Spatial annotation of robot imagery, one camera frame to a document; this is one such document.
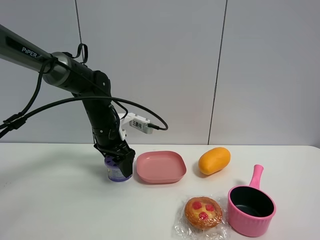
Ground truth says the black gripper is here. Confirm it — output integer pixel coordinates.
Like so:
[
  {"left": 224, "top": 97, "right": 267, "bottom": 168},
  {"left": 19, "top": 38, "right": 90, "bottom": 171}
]
[{"left": 93, "top": 140, "right": 136, "bottom": 178}]

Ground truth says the purple yogurt cup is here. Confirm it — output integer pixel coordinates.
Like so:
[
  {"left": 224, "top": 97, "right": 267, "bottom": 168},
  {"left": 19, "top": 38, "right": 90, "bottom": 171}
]
[{"left": 104, "top": 156, "right": 132, "bottom": 183}]

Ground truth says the plastic wrapped fruit tart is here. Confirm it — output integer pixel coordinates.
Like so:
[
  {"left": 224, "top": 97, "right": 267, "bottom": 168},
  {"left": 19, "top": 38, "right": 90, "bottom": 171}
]
[{"left": 172, "top": 195, "right": 231, "bottom": 240}]

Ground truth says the pink saucepan with black interior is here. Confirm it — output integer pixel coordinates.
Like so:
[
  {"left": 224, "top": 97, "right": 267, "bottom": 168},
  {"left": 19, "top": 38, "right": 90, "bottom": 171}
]
[{"left": 227, "top": 164, "right": 276, "bottom": 238}]

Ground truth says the pink square plate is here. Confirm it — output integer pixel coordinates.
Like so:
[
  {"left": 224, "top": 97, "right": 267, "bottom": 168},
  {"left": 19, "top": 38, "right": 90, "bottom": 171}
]
[{"left": 136, "top": 151, "right": 187, "bottom": 184}]

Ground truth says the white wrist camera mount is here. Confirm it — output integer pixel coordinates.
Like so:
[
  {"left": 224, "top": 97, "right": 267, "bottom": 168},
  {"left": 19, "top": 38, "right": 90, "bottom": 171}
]
[{"left": 118, "top": 113, "right": 153, "bottom": 141}]

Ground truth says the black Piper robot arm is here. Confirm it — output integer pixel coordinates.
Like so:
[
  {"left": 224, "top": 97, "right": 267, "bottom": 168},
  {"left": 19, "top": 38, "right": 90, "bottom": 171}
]
[{"left": 0, "top": 26, "right": 135, "bottom": 178}]

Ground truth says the yellow mango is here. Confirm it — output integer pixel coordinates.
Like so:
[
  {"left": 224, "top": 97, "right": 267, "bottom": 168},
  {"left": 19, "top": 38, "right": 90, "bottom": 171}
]
[{"left": 198, "top": 147, "right": 231, "bottom": 176}]

